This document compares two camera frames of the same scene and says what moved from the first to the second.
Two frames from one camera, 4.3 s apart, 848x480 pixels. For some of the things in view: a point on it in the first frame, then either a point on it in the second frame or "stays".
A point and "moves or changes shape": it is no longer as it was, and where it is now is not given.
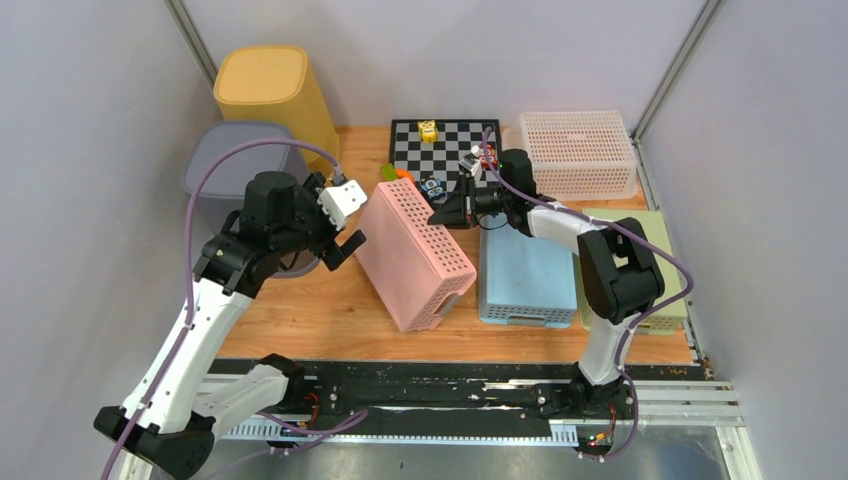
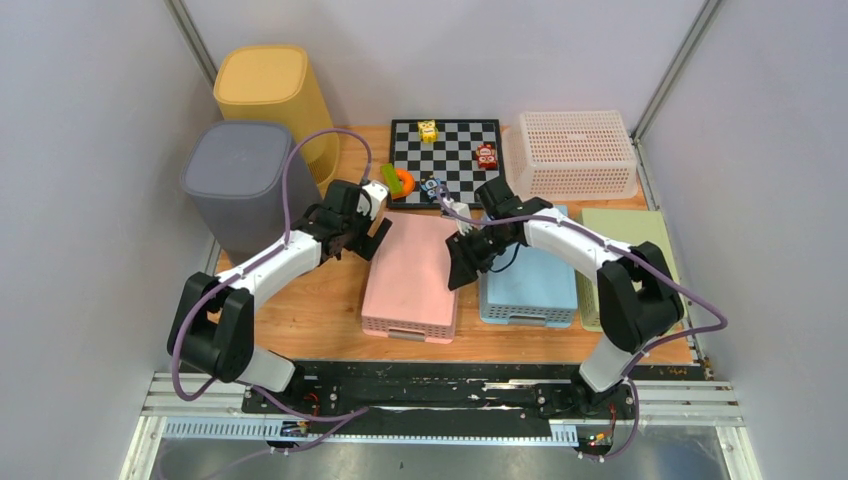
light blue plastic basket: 524,280 stays
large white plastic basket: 577,155 stays
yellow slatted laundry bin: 277,84 stays
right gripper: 458,211 → 465,263
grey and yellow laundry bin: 222,189 stays
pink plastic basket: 413,264 moves or changes shape
